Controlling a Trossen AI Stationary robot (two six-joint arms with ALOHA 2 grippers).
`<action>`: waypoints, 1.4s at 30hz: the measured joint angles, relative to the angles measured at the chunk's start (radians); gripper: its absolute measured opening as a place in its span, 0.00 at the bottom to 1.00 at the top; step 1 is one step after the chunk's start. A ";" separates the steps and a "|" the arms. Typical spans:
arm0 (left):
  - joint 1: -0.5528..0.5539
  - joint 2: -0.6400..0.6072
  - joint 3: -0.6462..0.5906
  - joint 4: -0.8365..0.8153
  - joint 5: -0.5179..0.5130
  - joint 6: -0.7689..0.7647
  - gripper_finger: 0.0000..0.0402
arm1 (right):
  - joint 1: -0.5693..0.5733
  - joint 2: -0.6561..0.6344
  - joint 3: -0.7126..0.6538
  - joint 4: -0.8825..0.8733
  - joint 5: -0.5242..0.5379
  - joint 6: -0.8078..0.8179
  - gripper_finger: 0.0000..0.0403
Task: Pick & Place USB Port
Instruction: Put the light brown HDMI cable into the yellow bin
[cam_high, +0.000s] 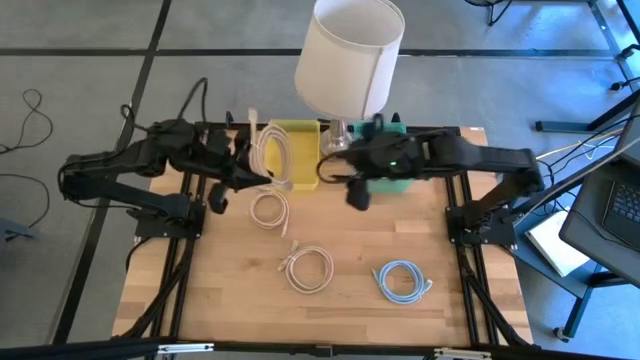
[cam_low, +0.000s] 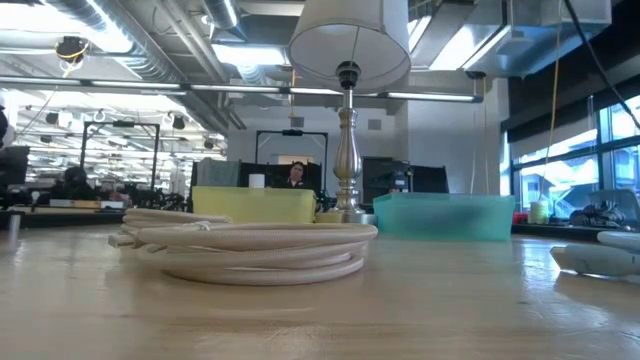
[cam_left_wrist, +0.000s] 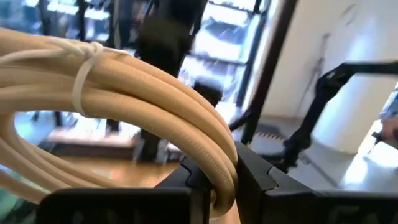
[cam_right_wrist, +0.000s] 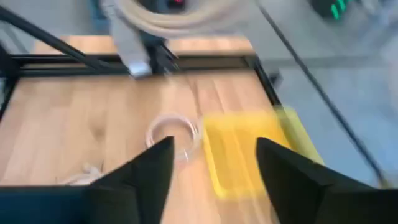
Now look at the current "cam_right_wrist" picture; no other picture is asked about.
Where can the black device green lights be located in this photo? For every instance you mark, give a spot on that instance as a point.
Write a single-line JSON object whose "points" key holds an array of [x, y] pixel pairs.
{"points": [[329, 7]]}

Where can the black aluminium table frame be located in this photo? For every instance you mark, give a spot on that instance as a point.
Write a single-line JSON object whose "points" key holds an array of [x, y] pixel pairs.
{"points": [[62, 63]]}

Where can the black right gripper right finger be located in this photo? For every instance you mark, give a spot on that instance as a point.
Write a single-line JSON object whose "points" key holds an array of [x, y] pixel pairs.
{"points": [[286, 180]]}

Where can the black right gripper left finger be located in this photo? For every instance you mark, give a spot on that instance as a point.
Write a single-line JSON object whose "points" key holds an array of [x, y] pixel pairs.
{"points": [[149, 186]]}

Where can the yellow translucent plastic bin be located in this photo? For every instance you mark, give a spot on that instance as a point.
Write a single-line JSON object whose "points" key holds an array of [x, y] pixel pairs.
{"points": [[236, 149]]}

